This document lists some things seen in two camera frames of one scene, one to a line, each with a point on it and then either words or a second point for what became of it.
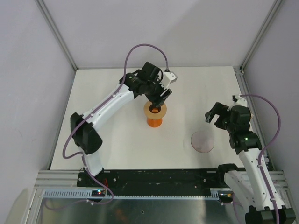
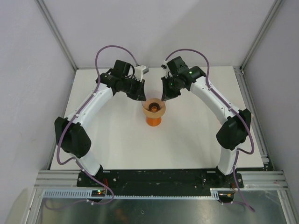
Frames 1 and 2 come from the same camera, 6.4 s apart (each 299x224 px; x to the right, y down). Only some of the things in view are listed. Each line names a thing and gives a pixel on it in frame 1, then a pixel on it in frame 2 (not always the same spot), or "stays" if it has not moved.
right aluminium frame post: [260, 33] stays
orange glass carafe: [154, 123] stays
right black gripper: [218, 109] to [167, 94]
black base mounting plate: [154, 179] stays
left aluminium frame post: [58, 33] stays
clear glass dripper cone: [202, 142] to [153, 104]
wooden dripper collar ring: [154, 116] stays
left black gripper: [157, 101] to [139, 94]
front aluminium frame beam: [58, 179] stays
